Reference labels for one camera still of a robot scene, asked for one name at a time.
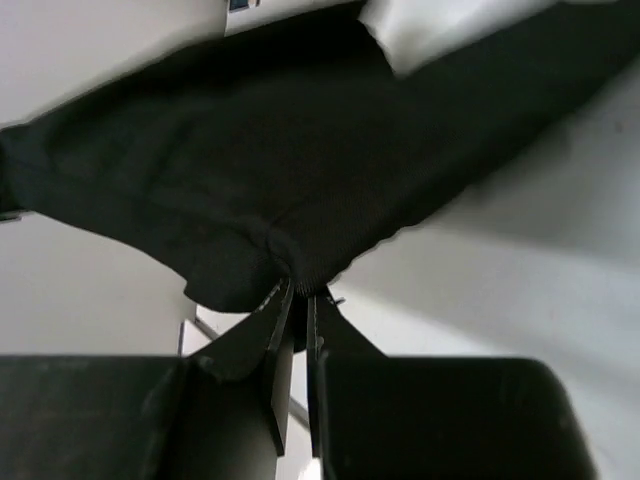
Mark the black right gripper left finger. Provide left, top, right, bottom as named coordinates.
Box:
left=1, top=282, right=294, bottom=479

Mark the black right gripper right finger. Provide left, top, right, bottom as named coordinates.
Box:
left=306, top=292, right=597, bottom=480

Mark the black skirt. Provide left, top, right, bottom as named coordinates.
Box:
left=1, top=1, right=639, bottom=313

